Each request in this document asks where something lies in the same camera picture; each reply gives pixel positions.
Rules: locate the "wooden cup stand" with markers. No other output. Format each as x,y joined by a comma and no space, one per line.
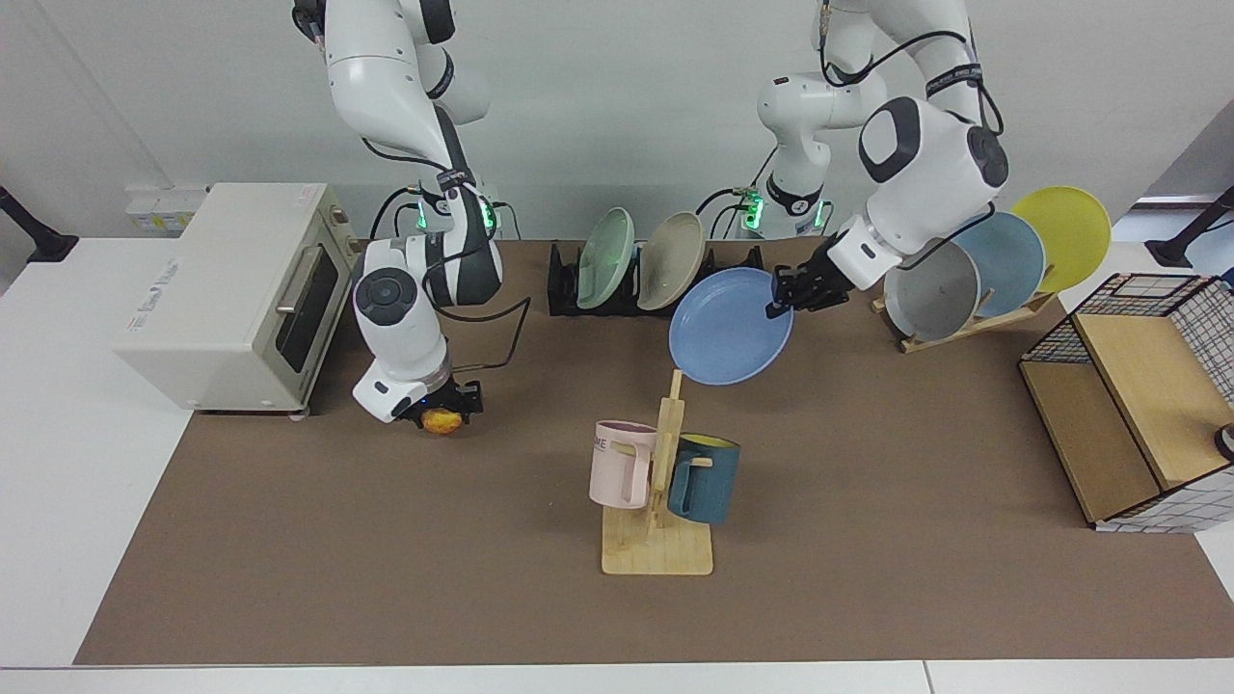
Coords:
656,554

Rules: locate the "black stand foot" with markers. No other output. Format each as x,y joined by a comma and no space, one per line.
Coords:
1171,253
48,246

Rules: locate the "brown table cloth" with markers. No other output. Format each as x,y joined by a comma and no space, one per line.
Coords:
386,559

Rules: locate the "light blue plate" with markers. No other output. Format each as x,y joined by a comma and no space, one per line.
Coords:
1007,260

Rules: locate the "teal mug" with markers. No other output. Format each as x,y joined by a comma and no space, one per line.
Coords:
709,482

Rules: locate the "wooden plate rack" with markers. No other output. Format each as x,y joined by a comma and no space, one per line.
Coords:
908,344

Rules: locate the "green plate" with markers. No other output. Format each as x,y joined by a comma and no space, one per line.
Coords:
605,260

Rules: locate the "grey plate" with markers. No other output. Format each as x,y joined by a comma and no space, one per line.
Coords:
930,294

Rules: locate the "pink mug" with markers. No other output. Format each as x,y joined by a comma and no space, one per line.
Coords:
617,463

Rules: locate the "black dish rack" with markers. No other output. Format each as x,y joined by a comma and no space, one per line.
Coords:
561,289

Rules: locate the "pale toaster oven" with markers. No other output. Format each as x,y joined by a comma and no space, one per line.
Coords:
222,289

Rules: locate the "small dark round object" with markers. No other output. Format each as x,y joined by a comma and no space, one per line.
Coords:
1226,443

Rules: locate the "beige plate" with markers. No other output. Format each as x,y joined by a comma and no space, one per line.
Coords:
670,260

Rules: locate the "red yellow apple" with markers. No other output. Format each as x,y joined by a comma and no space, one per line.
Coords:
442,422

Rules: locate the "yellow plate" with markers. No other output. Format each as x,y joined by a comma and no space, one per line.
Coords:
1065,236

